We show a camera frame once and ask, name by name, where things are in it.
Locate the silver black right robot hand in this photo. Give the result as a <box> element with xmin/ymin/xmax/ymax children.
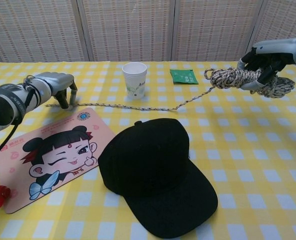
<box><xmin>236</xmin><ymin>37</ymin><xmax>296</xmax><ymax>95</ymax></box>

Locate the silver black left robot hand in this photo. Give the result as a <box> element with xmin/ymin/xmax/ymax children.
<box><xmin>41</xmin><ymin>71</ymin><xmax>78</xmax><ymax>110</ymax></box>

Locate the braided beige speckled rope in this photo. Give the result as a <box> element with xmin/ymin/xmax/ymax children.
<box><xmin>45</xmin><ymin>66</ymin><xmax>295</xmax><ymax>112</ymax></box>

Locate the pink cartoon girl mouse pad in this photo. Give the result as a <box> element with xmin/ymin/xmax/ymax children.
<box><xmin>0</xmin><ymin>107</ymin><xmax>117</xmax><ymax>215</ymax></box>

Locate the white paper cup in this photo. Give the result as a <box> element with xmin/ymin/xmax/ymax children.
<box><xmin>122</xmin><ymin>62</ymin><xmax>148</xmax><ymax>101</ymax></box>

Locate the bamboo folding screen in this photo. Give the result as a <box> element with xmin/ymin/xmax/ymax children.
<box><xmin>0</xmin><ymin>0</ymin><xmax>296</xmax><ymax>63</ymax></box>

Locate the green square packet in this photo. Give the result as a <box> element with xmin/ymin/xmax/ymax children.
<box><xmin>169</xmin><ymin>68</ymin><xmax>199</xmax><ymax>86</ymax></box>

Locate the yellow white checkered tablecloth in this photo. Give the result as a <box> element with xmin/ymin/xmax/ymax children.
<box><xmin>0</xmin><ymin>59</ymin><xmax>296</xmax><ymax>240</ymax></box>

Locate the black baseball cap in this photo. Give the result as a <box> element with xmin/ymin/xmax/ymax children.
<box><xmin>97</xmin><ymin>118</ymin><xmax>218</xmax><ymax>239</ymax></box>

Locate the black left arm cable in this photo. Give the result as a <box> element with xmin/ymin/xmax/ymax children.
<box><xmin>0</xmin><ymin>121</ymin><xmax>21</xmax><ymax>167</ymax></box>

